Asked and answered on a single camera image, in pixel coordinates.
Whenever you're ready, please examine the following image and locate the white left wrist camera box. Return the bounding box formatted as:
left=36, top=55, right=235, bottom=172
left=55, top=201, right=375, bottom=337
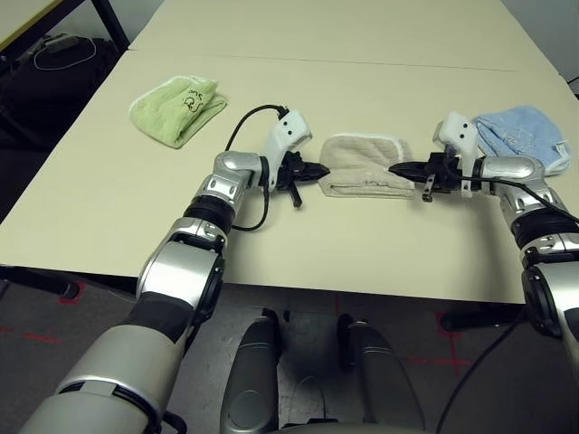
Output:
left=261, top=108, right=314, bottom=191

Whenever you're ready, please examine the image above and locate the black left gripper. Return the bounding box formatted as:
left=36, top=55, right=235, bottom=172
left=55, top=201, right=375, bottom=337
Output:
left=273, top=152, right=331, bottom=210

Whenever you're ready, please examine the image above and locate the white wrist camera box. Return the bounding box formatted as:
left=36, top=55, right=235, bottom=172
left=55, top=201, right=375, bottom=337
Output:
left=261, top=108, right=314, bottom=191
left=433, top=111, right=479, bottom=199

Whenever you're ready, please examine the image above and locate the black right camera cable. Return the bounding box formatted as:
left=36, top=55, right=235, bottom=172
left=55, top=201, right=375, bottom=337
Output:
left=433, top=144, right=579, bottom=434

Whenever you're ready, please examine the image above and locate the thin white cable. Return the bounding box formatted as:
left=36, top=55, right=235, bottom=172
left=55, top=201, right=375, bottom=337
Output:
left=33, top=38, right=97, bottom=71

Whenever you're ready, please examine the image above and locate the grey power adapter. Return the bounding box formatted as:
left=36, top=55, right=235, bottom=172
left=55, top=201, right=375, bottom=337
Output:
left=44, top=34, right=78, bottom=53

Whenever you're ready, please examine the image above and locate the black bag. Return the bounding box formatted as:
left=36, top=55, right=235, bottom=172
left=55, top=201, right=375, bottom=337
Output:
left=0, top=38, right=121, bottom=150

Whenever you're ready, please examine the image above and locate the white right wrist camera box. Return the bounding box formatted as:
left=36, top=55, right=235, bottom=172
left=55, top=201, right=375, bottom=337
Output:
left=433, top=111, right=479, bottom=199

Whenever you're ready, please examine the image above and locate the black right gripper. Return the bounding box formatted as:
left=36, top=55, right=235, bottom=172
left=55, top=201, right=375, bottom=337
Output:
left=387, top=151, right=476, bottom=203

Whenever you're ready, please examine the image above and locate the grey right robot leg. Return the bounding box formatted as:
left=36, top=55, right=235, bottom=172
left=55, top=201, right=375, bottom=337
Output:
left=338, top=316, right=426, bottom=429

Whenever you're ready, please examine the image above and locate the folded green towel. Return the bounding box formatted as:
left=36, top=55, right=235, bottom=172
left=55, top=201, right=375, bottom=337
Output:
left=128, top=75, right=228, bottom=150

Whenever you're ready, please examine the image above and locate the folded blue towel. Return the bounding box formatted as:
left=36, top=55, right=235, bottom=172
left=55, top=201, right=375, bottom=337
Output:
left=472, top=105, right=570, bottom=177

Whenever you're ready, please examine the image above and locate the side table with black frame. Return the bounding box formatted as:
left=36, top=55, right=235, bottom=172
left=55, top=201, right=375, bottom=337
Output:
left=0, top=0, right=130, bottom=60

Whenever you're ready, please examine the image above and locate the beige towel with white trim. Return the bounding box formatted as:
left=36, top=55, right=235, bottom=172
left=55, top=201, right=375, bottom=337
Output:
left=318, top=132, right=416, bottom=200

